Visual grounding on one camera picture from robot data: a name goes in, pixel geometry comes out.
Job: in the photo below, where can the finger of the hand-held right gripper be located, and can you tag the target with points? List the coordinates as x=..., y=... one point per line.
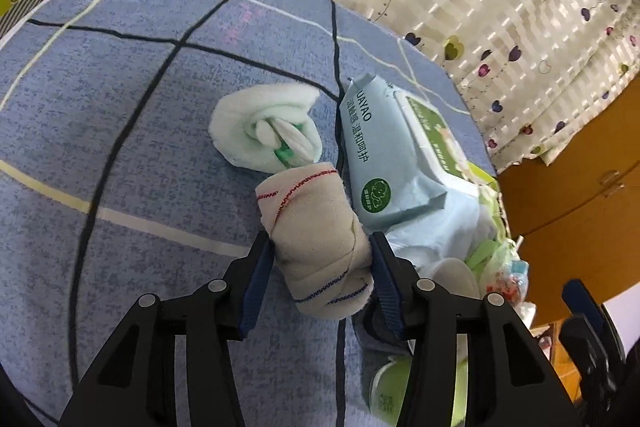
x=575, y=294
x=575, y=337

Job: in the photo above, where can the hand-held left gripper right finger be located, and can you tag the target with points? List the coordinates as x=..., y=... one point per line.
x=385, y=292

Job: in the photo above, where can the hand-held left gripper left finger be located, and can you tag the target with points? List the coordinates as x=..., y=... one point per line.
x=255, y=287

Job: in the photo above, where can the blue face masks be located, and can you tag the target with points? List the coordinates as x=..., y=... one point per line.
x=521, y=268

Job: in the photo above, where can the orange snack packet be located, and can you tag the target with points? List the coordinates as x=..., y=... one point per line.
x=502, y=287

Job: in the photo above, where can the beige sock with coloured stitching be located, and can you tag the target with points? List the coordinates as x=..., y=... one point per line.
x=315, y=227

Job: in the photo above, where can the light green cloth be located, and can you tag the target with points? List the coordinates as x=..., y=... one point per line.
x=482, y=252

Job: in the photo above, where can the green-edged white box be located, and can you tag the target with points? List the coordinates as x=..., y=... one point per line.
x=495, y=212

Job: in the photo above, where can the wooden wardrobe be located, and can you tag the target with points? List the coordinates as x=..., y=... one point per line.
x=575, y=207

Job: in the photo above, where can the green jar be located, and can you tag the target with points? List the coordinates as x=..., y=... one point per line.
x=390, y=397

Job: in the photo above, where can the light blue wet wipes pack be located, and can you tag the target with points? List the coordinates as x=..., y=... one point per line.
x=385, y=147

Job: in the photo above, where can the white sock with green trim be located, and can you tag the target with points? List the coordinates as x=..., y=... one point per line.
x=250, y=117

